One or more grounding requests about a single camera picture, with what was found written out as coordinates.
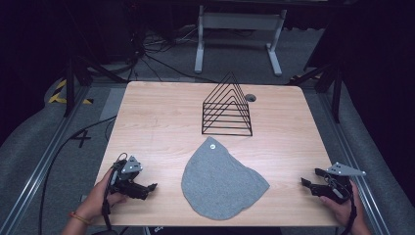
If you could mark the white metal desk frame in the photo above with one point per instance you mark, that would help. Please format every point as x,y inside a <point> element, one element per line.
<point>241,21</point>

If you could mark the person's right hand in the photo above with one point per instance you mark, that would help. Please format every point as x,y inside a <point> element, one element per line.
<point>342,210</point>

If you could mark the black tripod stand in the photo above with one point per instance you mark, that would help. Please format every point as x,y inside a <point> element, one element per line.
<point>69,88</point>
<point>336,94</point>

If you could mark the person's left hand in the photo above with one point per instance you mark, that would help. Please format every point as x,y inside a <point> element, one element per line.
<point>98,196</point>

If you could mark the person's dark clothing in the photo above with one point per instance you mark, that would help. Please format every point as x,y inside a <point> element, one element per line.
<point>212,230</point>

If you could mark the grey felt cloth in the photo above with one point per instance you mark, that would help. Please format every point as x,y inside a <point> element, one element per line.
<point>218,182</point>

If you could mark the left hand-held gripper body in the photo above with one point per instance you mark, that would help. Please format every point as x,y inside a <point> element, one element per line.
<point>129,187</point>

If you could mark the aluminium floor rail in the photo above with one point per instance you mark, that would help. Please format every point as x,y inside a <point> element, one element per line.
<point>352,156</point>
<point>36,173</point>

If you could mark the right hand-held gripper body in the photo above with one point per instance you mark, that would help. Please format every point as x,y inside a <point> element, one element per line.
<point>339,187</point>

